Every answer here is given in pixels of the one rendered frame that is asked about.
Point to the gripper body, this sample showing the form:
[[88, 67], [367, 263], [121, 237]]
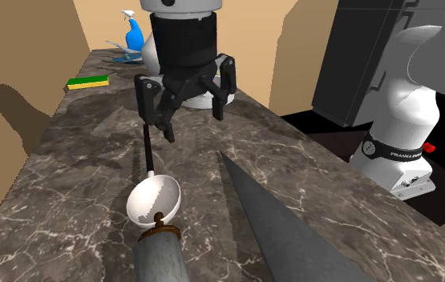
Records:
[[185, 43]]

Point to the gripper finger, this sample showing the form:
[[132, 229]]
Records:
[[145, 99], [228, 74]]

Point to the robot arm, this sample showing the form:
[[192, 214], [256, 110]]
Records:
[[402, 117]]

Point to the white rounded vessel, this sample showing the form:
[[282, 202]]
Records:
[[151, 58]]

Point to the blue and grey flat tool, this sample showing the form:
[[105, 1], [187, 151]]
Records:
[[128, 58]]

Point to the blue spray bottle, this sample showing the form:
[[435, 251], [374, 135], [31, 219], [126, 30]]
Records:
[[134, 37]]

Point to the green and yellow sponge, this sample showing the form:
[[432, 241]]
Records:
[[88, 82]]

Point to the grey cylinder with brass cap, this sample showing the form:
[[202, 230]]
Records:
[[159, 257]]

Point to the grey pointed knife blade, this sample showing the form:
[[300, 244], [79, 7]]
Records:
[[284, 234]]

